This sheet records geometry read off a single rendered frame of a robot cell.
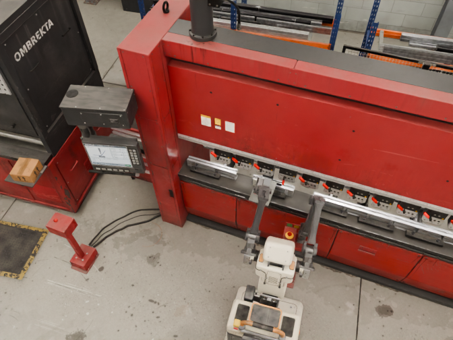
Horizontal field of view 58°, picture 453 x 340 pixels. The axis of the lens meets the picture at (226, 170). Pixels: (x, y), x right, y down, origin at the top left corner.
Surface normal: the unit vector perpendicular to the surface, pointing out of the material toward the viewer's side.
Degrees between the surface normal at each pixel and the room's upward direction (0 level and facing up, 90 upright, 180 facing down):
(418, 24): 90
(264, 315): 0
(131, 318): 0
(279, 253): 48
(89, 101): 0
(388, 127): 90
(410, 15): 90
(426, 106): 90
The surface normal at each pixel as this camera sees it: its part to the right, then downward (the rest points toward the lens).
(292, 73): -0.36, 0.74
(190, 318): -0.01, -0.62
